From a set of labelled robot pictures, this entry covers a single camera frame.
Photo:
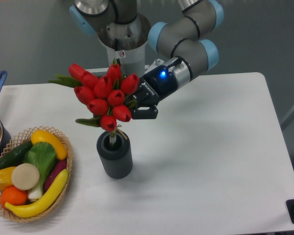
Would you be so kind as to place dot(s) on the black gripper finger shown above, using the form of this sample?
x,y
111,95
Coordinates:
x,y
145,112

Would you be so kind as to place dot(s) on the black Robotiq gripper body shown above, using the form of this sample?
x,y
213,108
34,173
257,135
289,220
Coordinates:
x,y
156,85

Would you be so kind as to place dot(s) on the red tulip bouquet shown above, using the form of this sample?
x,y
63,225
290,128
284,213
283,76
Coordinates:
x,y
106,97

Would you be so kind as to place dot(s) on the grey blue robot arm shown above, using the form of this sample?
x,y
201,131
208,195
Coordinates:
x,y
164,56

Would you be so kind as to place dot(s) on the dark grey ribbed vase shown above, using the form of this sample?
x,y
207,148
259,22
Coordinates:
x,y
117,160

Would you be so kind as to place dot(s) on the purple sweet potato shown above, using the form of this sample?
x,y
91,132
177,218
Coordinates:
x,y
62,164

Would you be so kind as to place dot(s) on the yellow squash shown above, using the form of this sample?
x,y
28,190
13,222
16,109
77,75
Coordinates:
x,y
46,136

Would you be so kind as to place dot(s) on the green bok choy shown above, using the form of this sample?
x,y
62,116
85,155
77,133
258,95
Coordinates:
x,y
43,156

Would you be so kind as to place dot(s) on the beige round disc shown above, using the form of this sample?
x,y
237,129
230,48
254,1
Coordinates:
x,y
25,176

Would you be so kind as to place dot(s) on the green cucumber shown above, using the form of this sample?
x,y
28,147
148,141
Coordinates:
x,y
15,156

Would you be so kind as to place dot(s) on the woven wicker basket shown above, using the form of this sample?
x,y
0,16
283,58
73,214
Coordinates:
x,y
24,137

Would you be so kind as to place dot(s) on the yellow banana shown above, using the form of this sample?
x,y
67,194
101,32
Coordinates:
x,y
42,204

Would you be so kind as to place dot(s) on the yellow bell pepper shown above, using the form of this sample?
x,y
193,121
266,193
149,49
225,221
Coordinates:
x,y
6,177

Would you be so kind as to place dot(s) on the orange fruit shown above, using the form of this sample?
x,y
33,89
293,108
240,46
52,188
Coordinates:
x,y
13,196

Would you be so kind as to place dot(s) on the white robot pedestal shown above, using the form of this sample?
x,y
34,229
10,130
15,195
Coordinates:
x,y
126,43

